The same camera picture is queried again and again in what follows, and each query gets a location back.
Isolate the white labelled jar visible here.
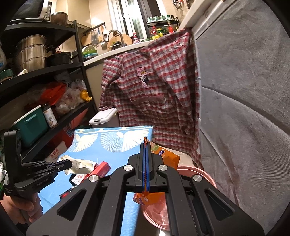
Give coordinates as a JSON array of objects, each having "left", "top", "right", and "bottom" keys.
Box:
[{"left": 43, "top": 104, "right": 57, "bottom": 128}]

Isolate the white printed sack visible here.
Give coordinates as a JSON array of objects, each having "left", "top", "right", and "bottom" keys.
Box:
[{"left": 45, "top": 141, "right": 67, "bottom": 163}]

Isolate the red printed carton box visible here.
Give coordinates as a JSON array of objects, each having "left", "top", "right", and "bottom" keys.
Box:
[{"left": 48, "top": 109, "right": 88, "bottom": 149}]

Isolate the teal storage box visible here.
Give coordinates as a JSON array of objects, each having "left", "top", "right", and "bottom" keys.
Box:
[{"left": 11, "top": 105, "right": 48, "bottom": 146}]

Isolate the blue patterned tablecloth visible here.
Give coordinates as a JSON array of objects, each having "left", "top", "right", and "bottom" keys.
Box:
[{"left": 37, "top": 125, "right": 155, "bottom": 236}]

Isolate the kitchen faucet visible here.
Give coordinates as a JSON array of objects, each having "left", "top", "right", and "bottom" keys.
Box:
[{"left": 105, "top": 29, "right": 127, "bottom": 50}]

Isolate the white lidded trash can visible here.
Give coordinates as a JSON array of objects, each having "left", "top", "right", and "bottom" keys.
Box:
[{"left": 89, "top": 108, "right": 119, "bottom": 128}]

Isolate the red plaid shirt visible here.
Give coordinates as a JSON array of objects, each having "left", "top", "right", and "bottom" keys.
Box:
[{"left": 99, "top": 29, "right": 202, "bottom": 168}]

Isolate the stainless steel pot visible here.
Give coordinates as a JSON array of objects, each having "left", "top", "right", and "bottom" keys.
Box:
[{"left": 14, "top": 34, "right": 47, "bottom": 72}]

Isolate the black metal shelf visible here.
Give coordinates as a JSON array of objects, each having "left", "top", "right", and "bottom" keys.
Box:
[{"left": 1, "top": 21, "right": 96, "bottom": 162}]

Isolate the yellow bag on shelf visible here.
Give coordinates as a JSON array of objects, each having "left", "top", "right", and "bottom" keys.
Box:
[{"left": 80, "top": 89, "right": 92, "bottom": 102}]

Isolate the cream paper wrapper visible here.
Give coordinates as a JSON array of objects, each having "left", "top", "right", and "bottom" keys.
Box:
[{"left": 57, "top": 155, "right": 97, "bottom": 175}]

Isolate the orange snack wrapper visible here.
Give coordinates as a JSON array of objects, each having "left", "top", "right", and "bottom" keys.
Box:
[{"left": 133, "top": 141, "right": 180, "bottom": 206}]

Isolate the person's left hand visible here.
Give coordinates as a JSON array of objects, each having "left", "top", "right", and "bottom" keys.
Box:
[{"left": 1, "top": 193, "right": 43, "bottom": 224}]

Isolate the red bag on shelf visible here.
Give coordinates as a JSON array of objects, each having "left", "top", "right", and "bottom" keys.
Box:
[{"left": 38, "top": 82, "right": 66, "bottom": 106}]

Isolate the black spice rack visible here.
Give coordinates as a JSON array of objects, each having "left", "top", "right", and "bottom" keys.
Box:
[{"left": 146, "top": 15, "right": 179, "bottom": 40}]

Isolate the red white milk carton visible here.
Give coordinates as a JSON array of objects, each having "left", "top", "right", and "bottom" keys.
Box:
[{"left": 59, "top": 161, "right": 111, "bottom": 199}]

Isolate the pink plastic trash bin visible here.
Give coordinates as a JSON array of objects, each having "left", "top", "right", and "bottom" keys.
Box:
[{"left": 133, "top": 166, "right": 217, "bottom": 231}]

